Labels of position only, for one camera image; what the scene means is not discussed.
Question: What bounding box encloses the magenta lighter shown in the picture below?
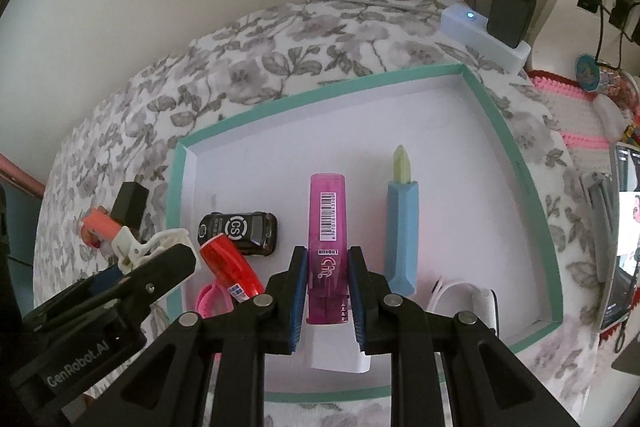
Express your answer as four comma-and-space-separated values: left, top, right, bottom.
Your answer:
307, 173, 348, 325

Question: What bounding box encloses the white hair claw clip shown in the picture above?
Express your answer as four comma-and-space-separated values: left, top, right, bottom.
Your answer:
111, 227, 201, 274

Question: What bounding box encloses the white usb wall charger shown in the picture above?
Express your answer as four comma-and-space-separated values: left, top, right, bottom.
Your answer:
303, 322, 371, 374

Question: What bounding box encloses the coral blue toy knife large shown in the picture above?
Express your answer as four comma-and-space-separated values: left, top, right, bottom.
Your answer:
80, 206, 122, 249

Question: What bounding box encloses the pink watch band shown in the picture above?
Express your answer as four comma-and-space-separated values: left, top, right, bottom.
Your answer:
195, 281, 234, 319

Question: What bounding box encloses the floral grey white blanket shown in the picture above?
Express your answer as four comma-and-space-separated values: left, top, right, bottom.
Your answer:
34, 0, 600, 415

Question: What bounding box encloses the black toy car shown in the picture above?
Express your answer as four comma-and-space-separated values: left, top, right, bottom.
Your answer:
198, 211, 278, 257

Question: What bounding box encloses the black charger block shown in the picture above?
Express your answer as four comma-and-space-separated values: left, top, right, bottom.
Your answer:
110, 181, 149, 230

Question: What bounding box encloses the teal white shallow tray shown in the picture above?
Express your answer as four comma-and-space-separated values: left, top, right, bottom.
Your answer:
164, 63, 565, 405

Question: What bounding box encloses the black plugged power adapter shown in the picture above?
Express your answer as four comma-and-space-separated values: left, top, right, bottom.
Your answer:
487, 0, 536, 49

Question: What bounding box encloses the coral blue green toy knife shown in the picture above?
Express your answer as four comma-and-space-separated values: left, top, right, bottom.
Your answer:
384, 145, 420, 297

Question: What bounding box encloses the white power strip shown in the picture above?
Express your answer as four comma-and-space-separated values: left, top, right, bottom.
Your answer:
440, 4, 530, 74

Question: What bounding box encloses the red glue tube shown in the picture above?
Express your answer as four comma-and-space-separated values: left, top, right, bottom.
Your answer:
200, 233, 265, 303

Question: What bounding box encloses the pink white crochet mat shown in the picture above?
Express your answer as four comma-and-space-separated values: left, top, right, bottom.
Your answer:
528, 70, 639, 173

